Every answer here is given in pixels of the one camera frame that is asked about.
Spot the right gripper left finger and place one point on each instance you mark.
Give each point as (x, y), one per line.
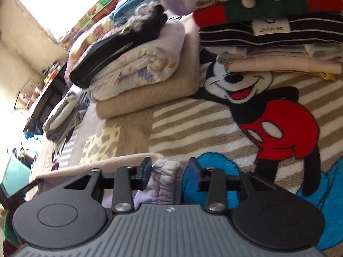
(123, 182)

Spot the blue folded quilt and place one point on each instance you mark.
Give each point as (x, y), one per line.
(124, 10)

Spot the teal storage box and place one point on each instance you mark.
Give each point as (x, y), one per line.
(14, 174)

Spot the beige folded blanket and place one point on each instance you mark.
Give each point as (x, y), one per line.
(183, 83)

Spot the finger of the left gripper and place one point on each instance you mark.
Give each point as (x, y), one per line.
(18, 197)

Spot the tall folded clothes stack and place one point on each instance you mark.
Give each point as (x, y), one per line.
(269, 35)

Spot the Mickey Mouse fleece blanket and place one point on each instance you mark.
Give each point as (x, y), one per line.
(249, 121)

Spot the dark side desk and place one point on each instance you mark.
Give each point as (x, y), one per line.
(47, 100)

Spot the orange patterned pillow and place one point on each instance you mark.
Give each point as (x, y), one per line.
(94, 33)

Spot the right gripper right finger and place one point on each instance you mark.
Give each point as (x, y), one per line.
(216, 182)

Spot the black folded garment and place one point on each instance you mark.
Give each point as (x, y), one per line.
(144, 26)

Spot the colourful alphabet headboard mat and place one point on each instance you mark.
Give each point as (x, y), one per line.
(93, 15)

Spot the grey folded clothes stack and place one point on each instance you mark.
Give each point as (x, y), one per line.
(67, 114)

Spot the floral folded blanket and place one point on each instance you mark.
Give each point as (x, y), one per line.
(149, 63)

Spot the lavender sweatpants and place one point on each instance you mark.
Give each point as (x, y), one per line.
(78, 187)

